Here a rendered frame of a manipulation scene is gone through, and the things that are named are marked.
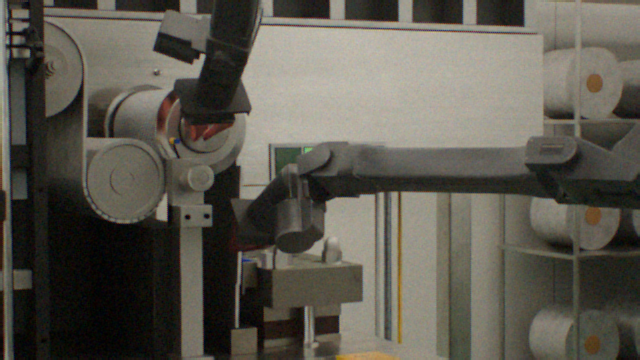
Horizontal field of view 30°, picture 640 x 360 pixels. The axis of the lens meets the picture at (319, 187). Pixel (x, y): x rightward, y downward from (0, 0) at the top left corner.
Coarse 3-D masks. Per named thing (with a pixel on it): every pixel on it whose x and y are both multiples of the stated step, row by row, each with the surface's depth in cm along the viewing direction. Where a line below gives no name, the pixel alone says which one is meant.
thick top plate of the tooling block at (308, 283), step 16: (256, 256) 204; (304, 256) 204; (320, 256) 205; (272, 272) 185; (288, 272) 186; (304, 272) 187; (320, 272) 188; (336, 272) 190; (352, 272) 191; (272, 288) 185; (288, 288) 186; (304, 288) 187; (320, 288) 188; (336, 288) 190; (352, 288) 191; (272, 304) 185; (288, 304) 186; (304, 304) 187; (320, 304) 189
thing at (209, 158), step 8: (176, 104) 179; (176, 112) 179; (168, 120) 179; (176, 120) 179; (168, 128) 179; (176, 128) 180; (232, 128) 184; (168, 136) 179; (176, 136) 180; (232, 136) 184; (224, 144) 183; (232, 144) 184; (184, 152) 180; (192, 152) 181; (216, 152) 183; (224, 152) 183; (208, 160) 182; (216, 160) 183
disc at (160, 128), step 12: (168, 96) 179; (168, 108) 179; (156, 120) 179; (240, 120) 185; (156, 132) 179; (240, 132) 185; (168, 144) 180; (240, 144) 185; (168, 156) 180; (228, 156) 184; (216, 168) 183
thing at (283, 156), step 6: (276, 150) 223; (282, 150) 224; (288, 150) 225; (294, 150) 225; (300, 150) 226; (276, 156) 223; (282, 156) 224; (288, 156) 225; (294, 156) 225; (276, 162) 224; (282, 162) 224; (288, 162) 225; (294, 162) 225; (276, 168) 224; (282, 168) 224; (276, 174) 224
